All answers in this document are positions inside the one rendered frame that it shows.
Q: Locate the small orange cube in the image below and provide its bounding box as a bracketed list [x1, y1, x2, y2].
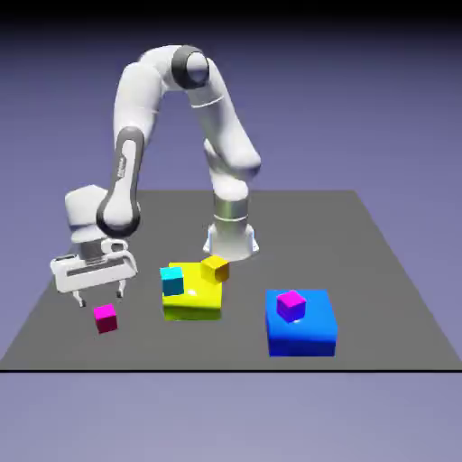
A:
[199, 254, 231, 283]

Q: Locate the small cyan cube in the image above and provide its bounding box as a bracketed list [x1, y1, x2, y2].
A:
[159, 265, 186, 298]

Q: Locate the large yellow box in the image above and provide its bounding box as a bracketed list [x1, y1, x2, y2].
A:
[161, 262, 224, 321]

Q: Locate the large blue box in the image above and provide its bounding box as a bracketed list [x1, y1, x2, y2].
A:
[264, 288, 339, 358]

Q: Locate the small magenta cube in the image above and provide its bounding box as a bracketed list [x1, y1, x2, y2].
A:
[276, 289, 308, 324]

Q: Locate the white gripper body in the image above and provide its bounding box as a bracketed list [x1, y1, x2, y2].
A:
[49, 249, 139, 294]

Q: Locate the small pink cube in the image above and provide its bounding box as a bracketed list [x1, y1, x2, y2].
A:
[92, 303, 119, 335]

